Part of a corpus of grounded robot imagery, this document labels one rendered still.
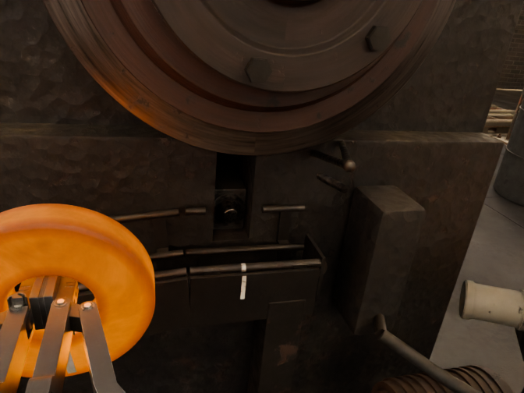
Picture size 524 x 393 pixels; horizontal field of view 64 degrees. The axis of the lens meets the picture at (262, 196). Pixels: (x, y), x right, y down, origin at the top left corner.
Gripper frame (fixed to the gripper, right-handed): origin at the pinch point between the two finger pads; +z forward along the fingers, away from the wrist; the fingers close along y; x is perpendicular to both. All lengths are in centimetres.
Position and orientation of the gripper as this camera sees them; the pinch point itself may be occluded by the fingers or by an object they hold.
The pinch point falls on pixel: (52, 281)
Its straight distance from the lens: 36.9
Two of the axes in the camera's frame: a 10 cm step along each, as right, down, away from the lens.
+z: -2.5, -4.7, 8.5
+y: 9.6, -0.3, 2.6
